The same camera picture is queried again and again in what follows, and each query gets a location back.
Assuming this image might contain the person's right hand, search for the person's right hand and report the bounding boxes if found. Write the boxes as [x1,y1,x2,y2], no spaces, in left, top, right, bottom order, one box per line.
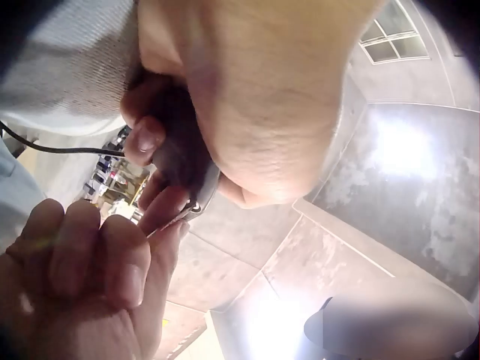
[0,198,190,360]

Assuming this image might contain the person's left hand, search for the person's left hand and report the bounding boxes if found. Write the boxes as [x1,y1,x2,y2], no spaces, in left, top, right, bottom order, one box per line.
[120,0,380,234]

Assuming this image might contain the person's left fingers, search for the person's left fingers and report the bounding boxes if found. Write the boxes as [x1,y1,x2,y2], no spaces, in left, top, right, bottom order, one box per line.
[120,71,189,234]

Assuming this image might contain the person's right fingers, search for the person's right fingers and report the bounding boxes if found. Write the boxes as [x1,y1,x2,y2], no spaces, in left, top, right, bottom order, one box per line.
[28,198,190,312]

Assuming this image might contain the dark grey metal hand tool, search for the dark grey metal hand tool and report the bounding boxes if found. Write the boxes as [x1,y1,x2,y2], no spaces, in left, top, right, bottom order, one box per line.
[145,71,222,237]

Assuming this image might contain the cluttered workbench with machines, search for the cluttered workbench with machines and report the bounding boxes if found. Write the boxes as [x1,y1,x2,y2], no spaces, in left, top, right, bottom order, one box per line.
[83,126,155,222]

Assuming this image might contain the person's body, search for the person's body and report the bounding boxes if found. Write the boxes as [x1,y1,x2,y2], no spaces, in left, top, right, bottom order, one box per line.
[0,0,145,255]

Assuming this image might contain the white framed window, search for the white framed window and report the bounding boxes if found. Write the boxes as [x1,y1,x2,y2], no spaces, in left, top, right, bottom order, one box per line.
[359,0,430,65]

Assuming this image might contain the black cable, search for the black cable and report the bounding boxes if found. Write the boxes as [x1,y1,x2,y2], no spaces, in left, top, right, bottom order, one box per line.
[0,121,126,157]

